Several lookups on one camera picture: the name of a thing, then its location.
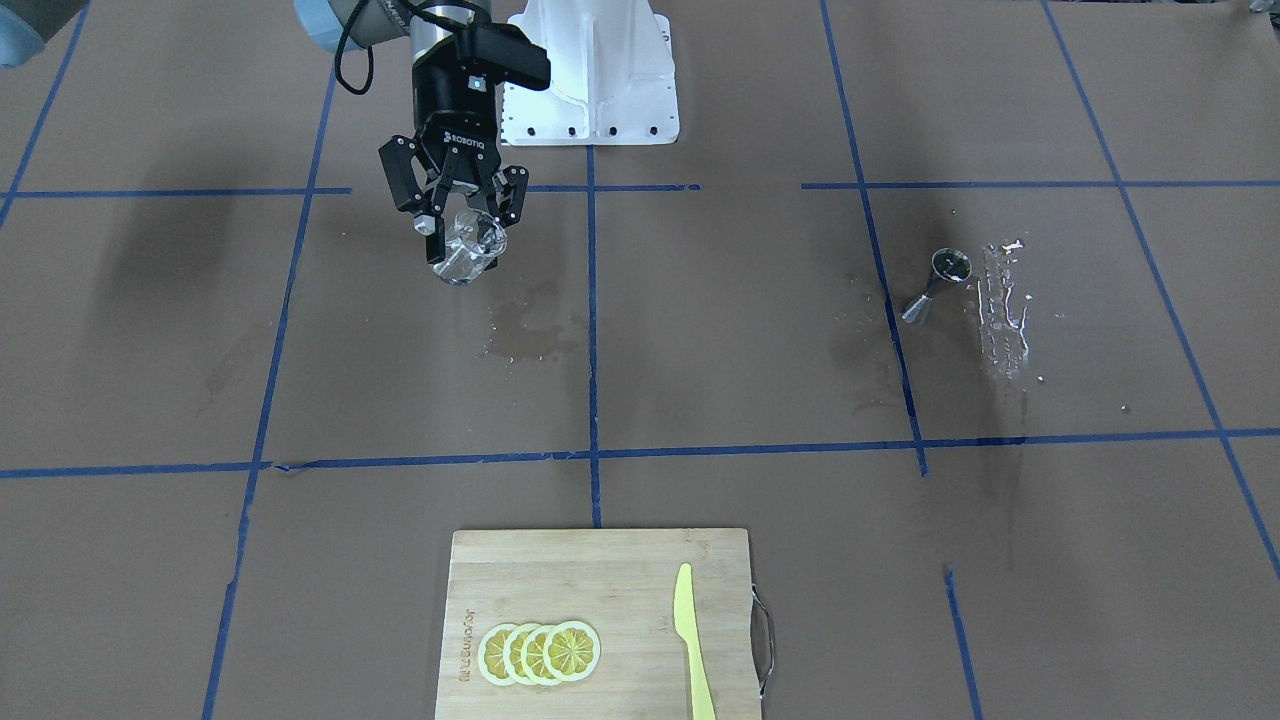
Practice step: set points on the clear glass cup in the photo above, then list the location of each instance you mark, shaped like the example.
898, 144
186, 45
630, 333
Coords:
472, 244

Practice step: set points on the steel jigger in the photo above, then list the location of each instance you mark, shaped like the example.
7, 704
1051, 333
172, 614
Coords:
949, 268

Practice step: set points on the bamboo cutting board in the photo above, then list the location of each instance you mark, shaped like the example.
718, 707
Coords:
620, 581

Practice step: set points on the lemon slice one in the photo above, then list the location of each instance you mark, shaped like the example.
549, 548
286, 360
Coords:
493, 655

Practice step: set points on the lemon slice two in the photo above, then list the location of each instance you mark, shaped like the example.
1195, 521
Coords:
513, 653

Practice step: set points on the lemon slice three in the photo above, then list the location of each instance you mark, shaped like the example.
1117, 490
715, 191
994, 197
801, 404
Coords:
532, 657

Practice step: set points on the lemon slice four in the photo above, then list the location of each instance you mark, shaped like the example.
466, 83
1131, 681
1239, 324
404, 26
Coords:
572, 651

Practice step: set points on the yellow plastic knife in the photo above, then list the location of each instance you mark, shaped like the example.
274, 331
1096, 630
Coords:
686, 628

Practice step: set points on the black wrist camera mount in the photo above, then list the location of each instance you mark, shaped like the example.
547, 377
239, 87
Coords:
503, 52

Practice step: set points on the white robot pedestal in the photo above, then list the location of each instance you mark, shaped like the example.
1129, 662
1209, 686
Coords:
612, 77

